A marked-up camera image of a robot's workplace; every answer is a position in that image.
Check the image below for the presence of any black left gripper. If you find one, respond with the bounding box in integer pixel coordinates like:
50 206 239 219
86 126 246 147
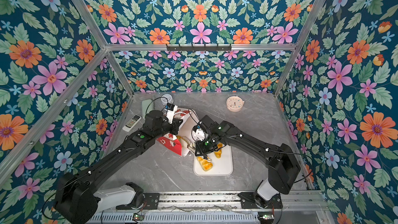
153 116 184 139

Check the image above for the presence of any red white paper bag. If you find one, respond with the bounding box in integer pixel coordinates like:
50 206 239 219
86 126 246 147
157 108 199 157

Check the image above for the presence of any braided fake bread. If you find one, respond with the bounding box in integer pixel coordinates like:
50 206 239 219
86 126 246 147
197 157 213 172

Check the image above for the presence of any fake bagel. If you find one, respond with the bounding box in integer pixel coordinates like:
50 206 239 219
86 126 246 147
177 136 191 148

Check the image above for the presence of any yellow fake croissant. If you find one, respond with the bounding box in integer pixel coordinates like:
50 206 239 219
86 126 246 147
214 143 224 159

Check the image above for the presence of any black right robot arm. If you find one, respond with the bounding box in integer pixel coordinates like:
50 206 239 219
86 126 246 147
191 116 301 208

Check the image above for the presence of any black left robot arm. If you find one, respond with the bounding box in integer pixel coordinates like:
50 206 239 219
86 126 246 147
54 110 183 224

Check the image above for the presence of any white round alarm clock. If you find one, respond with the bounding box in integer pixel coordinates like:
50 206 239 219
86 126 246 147
161 94 174 105

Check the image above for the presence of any green glasses case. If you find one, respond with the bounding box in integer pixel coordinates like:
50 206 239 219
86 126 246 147
142 99 154 118

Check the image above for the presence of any white remote control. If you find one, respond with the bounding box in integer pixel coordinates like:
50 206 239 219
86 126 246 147
122 115 142 132

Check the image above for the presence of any white rectangular tray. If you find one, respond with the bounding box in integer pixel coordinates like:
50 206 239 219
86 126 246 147
193 146 233 176

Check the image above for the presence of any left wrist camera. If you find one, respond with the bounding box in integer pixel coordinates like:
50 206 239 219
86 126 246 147
165 103 178 124

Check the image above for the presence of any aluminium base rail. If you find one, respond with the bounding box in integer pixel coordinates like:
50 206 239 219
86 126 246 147
71 190 329 212

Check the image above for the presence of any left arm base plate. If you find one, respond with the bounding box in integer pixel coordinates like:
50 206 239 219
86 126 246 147
116 193 160 210

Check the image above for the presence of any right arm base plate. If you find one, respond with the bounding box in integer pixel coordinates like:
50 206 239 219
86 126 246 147
237 192 283 209

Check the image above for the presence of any black hook rail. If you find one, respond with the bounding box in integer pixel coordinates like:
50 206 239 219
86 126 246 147
166 44 232 52

